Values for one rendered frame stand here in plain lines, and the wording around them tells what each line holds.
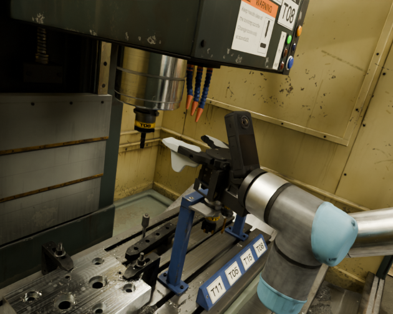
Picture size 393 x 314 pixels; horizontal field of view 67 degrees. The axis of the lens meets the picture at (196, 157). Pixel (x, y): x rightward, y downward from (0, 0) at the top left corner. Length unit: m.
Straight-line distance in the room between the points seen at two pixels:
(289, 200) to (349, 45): 1.18
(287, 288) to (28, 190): 0.92
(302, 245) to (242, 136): 0.19
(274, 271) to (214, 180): 0.17
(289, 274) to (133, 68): 0.48
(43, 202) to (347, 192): 1.33
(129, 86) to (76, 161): 0.61
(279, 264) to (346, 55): 1.21
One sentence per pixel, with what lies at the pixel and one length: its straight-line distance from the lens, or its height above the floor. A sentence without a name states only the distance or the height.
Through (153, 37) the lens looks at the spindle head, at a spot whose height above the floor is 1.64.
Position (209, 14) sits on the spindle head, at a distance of 0.52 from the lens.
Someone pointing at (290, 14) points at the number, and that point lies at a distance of 0.80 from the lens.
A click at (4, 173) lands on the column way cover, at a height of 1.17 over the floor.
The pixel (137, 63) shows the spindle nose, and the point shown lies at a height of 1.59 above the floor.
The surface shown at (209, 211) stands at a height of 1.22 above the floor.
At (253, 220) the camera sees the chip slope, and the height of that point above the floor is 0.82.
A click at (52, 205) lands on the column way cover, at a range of 1.26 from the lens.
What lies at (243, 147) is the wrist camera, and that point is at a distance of 0.50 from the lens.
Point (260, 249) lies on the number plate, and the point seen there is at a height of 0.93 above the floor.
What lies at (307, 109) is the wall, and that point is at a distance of 1.58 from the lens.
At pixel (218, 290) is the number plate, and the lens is 1.05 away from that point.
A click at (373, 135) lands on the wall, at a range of 1.54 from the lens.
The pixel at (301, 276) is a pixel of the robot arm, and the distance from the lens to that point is 0.48.
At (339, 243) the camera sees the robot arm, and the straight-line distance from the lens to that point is 0.43.
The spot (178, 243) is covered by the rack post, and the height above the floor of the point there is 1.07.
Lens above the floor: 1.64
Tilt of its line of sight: 19 degrees down
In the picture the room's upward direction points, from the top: 11 degrees clockwise
